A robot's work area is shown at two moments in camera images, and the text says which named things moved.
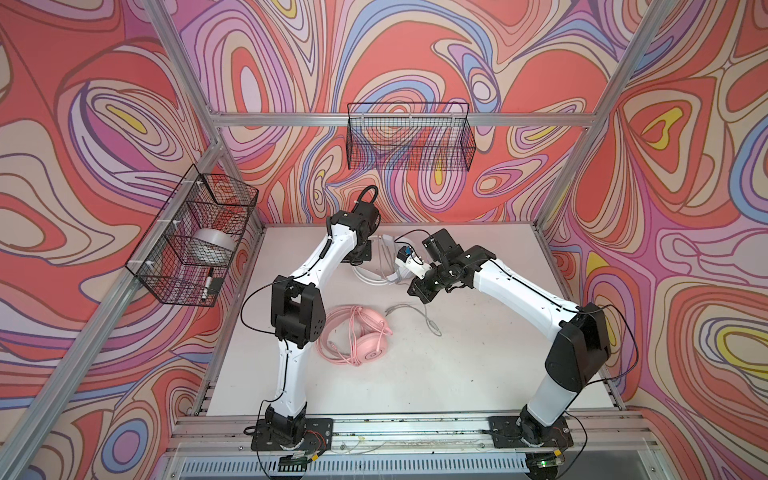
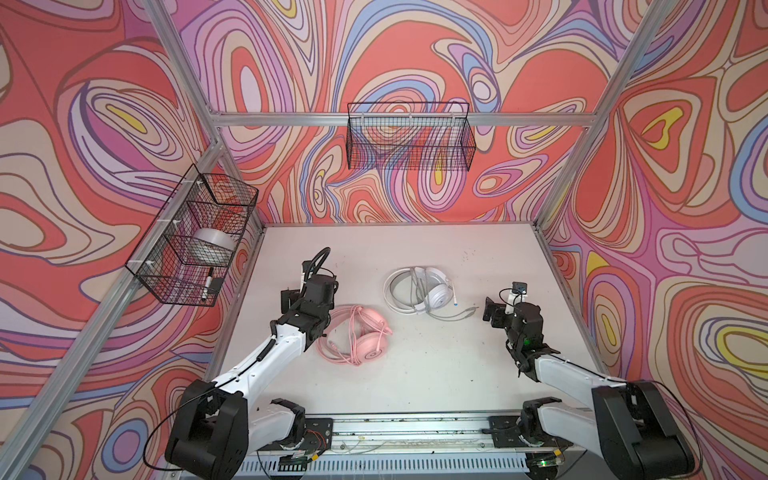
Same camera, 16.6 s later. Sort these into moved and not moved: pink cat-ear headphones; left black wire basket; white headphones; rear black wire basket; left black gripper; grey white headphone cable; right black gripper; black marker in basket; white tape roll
Moved: white headphones; grey white headphone cable; right black gripper; left black gripper
Not moved: pink cat-ear headphones; left black wire basket; white tape roll; rear black wire basket; black marker in basket
